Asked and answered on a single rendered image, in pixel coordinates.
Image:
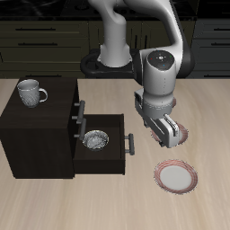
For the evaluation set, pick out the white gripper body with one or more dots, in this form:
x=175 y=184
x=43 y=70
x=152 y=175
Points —
x=161 y=131

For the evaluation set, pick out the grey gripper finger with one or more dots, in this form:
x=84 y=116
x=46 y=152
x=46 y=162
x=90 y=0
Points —
x=162 y=144
x=145 y=122

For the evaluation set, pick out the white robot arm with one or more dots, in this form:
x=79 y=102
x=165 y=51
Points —
x=160 y=77

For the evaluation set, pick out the dark cabinet drawer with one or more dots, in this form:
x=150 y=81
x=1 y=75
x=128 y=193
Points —
x=83 y=128
x=81 y=108
x=99 y=163

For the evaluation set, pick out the red and white striped bowl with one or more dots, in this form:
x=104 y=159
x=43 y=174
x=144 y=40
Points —
x=183 y=134

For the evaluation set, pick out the white plate with red rim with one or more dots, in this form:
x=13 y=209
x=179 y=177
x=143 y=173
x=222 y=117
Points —
x=175 y=177

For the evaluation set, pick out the white patterned bowl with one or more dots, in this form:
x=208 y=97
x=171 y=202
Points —
x=95 y=140

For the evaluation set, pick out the dark wooden cabinet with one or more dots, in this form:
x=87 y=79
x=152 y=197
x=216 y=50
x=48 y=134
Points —
x=39 y=140

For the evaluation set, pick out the white patterned mug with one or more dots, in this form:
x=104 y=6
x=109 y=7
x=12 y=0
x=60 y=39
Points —
x=29 y=95

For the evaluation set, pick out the dark kitchen cupboards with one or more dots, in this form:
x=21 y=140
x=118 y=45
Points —
x=45 y=42

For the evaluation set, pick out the flat black base plate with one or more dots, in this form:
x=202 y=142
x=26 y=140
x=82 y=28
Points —
x=90 y=67

